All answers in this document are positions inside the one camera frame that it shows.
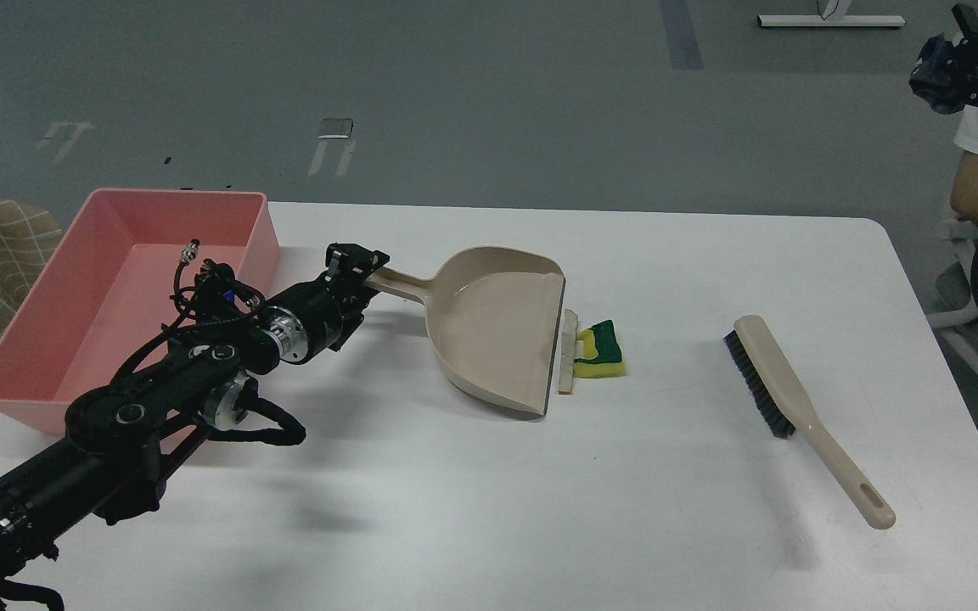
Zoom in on silver floor socket plate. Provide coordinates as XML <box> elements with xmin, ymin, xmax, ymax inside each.
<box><xmin>316</xmin><ymin>117</ymin><xmax>356</xmax><ymax>140</ymax></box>

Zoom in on white desk base bar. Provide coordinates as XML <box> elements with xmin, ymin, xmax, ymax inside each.
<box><xmin>756</xmin><ymin>1</ymin><xmax>907</xmax><ymax>30</ymax></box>

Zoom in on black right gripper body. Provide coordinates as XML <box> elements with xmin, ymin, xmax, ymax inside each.
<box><xmin>908</xmin><ymin>3</ymin><xmax>978</xmax><ymax>115</ymax></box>

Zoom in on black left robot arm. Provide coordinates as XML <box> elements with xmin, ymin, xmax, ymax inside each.
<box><xmin>0</xmin><ymin>241</ymin><xmax>390</xmax><ymax>610</ymax></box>

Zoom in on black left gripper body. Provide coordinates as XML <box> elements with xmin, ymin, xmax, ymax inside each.
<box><xmin>264</xmin><ymin>276</ymin><xmax>364</xmax><ymax>365</ymax></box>

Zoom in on yellow green sponge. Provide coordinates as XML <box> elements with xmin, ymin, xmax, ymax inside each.
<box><xmin>573</xmin><ymin>320</ymin><xmax>627</xmax><ymax>379</ymax></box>

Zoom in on beige hand brush black bristles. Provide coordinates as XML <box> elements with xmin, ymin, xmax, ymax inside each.
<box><xmin>723</xmin><ymin>316</ymin><xmax>897</xmax><ymax>530</ymax></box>

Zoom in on beige plastic dustpan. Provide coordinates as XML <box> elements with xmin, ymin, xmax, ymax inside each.
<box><xmin>366</xmin><ymin>246</ymin><xmax>566</xmax><ymax>418</ymax></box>

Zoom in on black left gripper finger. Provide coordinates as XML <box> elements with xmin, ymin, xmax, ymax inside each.
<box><xmin>338</xmin><ymin>276</ymin><xmax>379</xmax><ymax>318</ymax></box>
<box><xmin>326</xmin><ymin>243</ymin><xmax>391</xmax><ymax>276</ymax></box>

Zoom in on pink plastic bin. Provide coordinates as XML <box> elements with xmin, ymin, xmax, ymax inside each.
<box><xmin>0</xmin><ymin>188</ymin><xmax>280</xmax><ymax>438</ymax></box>

